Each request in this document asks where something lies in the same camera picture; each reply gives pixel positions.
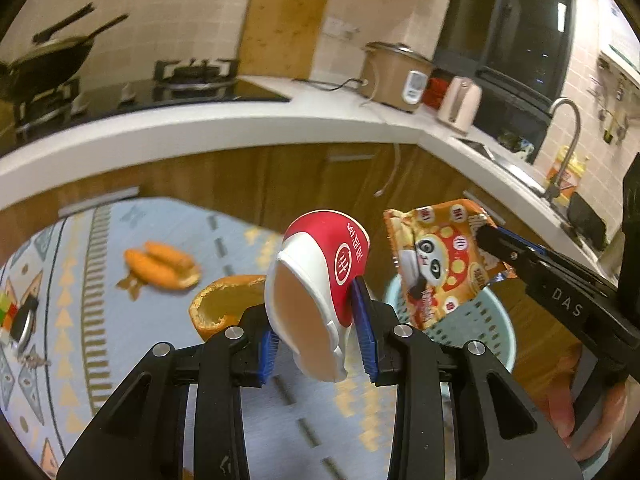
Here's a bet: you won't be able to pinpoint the orange panda snack bag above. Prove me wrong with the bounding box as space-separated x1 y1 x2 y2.
383 198 516 330

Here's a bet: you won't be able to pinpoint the red white paper cup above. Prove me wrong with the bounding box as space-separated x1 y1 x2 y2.
265 209 370 382

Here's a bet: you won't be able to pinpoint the light blue perforated trash basket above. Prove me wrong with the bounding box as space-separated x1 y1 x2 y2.
383 274 518 373

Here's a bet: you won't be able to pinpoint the steel kitchen faucet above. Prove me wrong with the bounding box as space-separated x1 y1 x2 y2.
541 96 584 204

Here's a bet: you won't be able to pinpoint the dark kitchen window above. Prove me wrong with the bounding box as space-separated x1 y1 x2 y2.
434 0 575 151

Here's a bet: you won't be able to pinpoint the white kitchen counter with cabinets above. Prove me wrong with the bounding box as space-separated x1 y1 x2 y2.
1 78 593 266

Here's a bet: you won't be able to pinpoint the right hand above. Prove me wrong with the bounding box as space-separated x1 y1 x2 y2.
541 344 628 463

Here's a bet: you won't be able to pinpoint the hollow orange peel half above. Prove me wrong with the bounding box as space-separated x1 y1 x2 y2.
189 274 266 341

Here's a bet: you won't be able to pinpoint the black key fob with keys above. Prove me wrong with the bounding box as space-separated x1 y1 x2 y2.
10 292 51 370

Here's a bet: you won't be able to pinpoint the orange peel pieces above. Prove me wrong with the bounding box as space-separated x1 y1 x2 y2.
116 240 201 301

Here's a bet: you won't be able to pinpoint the colourful rubik's cube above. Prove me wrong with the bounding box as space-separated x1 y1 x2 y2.
0 292 18 344

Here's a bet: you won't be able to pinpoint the pink electric kettle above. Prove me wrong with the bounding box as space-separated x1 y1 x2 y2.
437 76 483 134

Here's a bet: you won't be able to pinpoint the brown rice cooker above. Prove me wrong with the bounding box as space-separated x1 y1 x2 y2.
358 41 434 113

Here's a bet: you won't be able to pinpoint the black gas stove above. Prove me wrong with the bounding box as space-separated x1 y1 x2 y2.
14 58 290 138

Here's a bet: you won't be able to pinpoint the wooden cutting board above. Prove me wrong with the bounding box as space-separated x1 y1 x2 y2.
238 0 328 79

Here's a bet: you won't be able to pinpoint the white power cable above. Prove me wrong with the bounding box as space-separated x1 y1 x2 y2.
292 77 404 198

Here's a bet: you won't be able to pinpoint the black wok with handle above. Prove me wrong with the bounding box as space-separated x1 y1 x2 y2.
1 3 129 104

